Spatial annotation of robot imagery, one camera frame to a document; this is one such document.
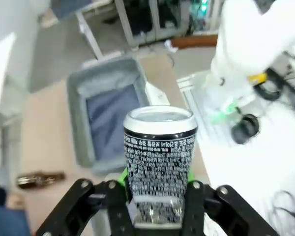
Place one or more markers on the yellow label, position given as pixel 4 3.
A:
pixel 257 78

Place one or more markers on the white sleeve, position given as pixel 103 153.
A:
pixel 1 73

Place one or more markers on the black round plug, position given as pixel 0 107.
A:
pixel 244 128

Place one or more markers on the grey basket with plastic liner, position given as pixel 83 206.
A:
pixel 108 115

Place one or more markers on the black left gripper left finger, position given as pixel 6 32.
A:
pixel 113 209

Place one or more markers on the brown wooden board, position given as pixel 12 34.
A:
pixel 194 41

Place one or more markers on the crumpled white paper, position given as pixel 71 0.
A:
pixel 170 46

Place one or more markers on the aluminium frame profile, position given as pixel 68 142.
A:
pixel 190 93

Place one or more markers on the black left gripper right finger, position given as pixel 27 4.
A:
pixel 211 209

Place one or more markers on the dark blue clothing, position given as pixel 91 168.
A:
pixel 5 216

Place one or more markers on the black can with white print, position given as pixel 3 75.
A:
pixel 159 157

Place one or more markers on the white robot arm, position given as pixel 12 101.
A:
pixel 245 37

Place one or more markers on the white metal table leg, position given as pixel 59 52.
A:
pixel 89 32

